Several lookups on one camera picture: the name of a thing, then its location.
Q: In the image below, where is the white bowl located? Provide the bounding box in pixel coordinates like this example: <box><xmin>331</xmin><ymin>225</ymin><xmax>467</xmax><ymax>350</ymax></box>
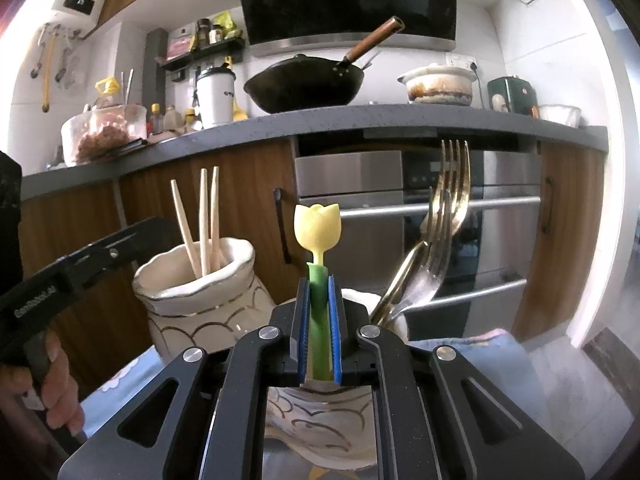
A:
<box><xmin>539</xmin><ymin>104</ymin><xmax>582</xmax><ymax>128</ymax></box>

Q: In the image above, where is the black range hood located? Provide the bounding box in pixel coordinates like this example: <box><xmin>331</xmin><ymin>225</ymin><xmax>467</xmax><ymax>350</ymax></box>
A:
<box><xmin>232</xmin><ymin>0</ymin><xmax>458</xmax><ymax>58</ymax></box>

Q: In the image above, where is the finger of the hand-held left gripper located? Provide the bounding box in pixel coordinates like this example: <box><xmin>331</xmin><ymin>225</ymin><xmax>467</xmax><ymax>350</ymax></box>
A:
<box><xmin>64</xmin><ymin>216</ymin><xmax>176</xmax><ymax>292</ymax></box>

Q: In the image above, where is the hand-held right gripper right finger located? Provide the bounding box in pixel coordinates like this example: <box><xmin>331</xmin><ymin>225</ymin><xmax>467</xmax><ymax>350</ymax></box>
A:
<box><xmin>327</xmin><ymin>275</ymin><xmax>586</xmax><ymax>480</ymax></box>

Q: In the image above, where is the stainless steel built-in oven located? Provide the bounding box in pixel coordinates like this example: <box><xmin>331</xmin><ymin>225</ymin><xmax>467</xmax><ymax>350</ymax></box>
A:
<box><xmin>294</xmin><ymin>149</ymin><xmax>543</xmax><ymax>341</ymax></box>

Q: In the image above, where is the yellow tulip green-handled utensil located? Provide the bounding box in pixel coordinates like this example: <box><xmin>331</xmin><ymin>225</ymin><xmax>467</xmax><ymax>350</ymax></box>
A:
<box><xmin>293</xmin><ymin>202</ymin><xmax>343</xmax><ymax>381</ymax></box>

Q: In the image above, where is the silver fork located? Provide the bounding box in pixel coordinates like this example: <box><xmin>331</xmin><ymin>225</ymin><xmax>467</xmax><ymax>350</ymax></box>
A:
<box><xmin>385</xmin><ymin>187</ymin><xmax>453</xmax><ymax>326</ymax></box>

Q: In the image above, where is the blue cartoon printed cloth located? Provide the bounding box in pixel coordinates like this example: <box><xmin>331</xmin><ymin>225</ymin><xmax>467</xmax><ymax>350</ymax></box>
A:
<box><xmin>80</xmin><ymin>329</ymin><xmax>553</xmax><ymax>431</ymax></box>

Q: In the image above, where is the white floral ceramic utensil holder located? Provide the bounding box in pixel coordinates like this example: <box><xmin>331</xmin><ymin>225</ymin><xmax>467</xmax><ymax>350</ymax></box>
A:
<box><xmin>132</xmin><ymin>237</ymin><xmax>411</xmax><ymax>471</ymax></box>

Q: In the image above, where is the dark tray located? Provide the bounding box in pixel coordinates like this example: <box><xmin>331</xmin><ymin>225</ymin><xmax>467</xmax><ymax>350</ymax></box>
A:
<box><xmin>100</xmin><ymin>137</ymin><xmax>151</xmax><ymax>161</ymax></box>

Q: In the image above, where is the green small appliance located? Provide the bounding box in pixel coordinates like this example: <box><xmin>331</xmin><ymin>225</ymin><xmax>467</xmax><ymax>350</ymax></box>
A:
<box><xmin>487</xmin><ymin>76</ymin><xmax>541</xmax><ymax>120</ymax></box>

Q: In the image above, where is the yellow-capped bottle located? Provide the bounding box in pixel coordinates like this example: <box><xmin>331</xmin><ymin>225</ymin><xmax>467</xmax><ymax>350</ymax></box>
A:
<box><xmin>95</xmin><ymin>77</ymin><xmax>121</xmax><ymax>108</ymax></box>

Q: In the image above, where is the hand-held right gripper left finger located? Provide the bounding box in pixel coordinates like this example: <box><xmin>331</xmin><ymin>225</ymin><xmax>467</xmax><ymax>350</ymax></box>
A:
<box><xmin>59</xmin><ymin>277</ymin><xmax>308</xmax><ymax>480</ymax></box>

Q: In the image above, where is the wooden chopstick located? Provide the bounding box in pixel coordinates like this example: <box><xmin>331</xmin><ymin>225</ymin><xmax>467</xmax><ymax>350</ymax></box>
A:
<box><xmin>200</xmin><ymin>167</ymin><xmax>211</xmax><ymax>273</ymax></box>
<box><xmin>171</xmin><ymin>179</ymin><xmax>201</xmax><ymax>276</ymax></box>
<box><xmin>210</xmin><ymin>166</ymin><xmax>227</xmax><ymax>268</ymax></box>

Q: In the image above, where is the white clay pot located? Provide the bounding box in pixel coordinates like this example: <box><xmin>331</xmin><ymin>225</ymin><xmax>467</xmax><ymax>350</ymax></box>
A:
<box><xmin>397</xmin><ymin>62</ymin><xmax>476</xmax><ymax>107</ymax></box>

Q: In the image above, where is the wooden kitchen cabinet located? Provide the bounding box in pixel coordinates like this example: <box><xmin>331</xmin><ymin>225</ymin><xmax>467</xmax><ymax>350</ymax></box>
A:
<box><xmin>20</xmin><ymin>135</ymin><xmax>608</xmax><ymax>411</ymax></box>

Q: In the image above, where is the black wok with wooden handle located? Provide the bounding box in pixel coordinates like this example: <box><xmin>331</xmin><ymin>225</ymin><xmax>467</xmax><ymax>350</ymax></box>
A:
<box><xmin>243</xmin><ymin>15</ymin><xmax>406</xmax><ymax>115</ymax></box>

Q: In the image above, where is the black wall shelf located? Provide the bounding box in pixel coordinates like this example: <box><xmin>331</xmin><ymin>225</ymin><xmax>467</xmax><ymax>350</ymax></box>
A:
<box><xmin>161</xmin><ymin>37</ymin><xmax>247</xmax><ymax>72</ymax></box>

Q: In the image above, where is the pink box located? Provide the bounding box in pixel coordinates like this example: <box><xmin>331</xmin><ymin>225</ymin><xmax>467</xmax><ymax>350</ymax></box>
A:
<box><xmin>166</xmin><ymin>36</ymin><xmax>193</xmax><ymax>61</ymax></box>

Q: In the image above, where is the black cabinet handle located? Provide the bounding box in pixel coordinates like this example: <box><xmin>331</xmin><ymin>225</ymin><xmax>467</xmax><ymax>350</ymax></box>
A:
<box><xmin>273</xmin><ymin>187</ymin><xmax>293</xmax><ymax>265</ymax></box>

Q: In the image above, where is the yellow snack packet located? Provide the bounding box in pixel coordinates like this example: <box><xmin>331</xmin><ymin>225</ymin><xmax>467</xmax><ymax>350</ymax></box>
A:
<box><xmin>215</xmin><ymin>11</ymin><xmax>237</xmax><ymax>41</ymax></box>

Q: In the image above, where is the white cup with dark lid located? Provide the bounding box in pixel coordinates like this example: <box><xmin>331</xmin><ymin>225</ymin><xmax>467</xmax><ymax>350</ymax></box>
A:
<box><xmin>195</xmin><ymin>66</ymin><xmax>237</xmax><ymax>129</ymax></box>

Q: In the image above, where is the person's left hand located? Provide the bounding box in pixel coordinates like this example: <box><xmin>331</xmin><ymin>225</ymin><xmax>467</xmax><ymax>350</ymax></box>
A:
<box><xmin>0</xmin><ymin>335</ymin><xmax>87</xmax><ymax>436</ymax></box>

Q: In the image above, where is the yellow spatula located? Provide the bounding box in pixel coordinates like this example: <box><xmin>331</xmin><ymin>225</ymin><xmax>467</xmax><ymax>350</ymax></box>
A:
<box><xmin>223</xmin><ymin>55</ymin><xmax>249</xmax><ymax>122</ymax></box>

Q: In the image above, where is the group of condiment bottles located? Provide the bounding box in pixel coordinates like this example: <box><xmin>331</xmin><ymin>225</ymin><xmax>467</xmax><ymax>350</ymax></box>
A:
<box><xmin>147</xmin><ymin>104</ymin><xmax>201</xmax><ymax>133</ymax></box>

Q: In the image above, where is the clear jar of brown food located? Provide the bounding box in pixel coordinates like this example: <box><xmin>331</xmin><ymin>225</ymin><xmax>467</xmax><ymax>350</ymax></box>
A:
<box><xmin>61</xmin><ymin>104</ymin><xmax>148</xmax><ymax>167</ymax></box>

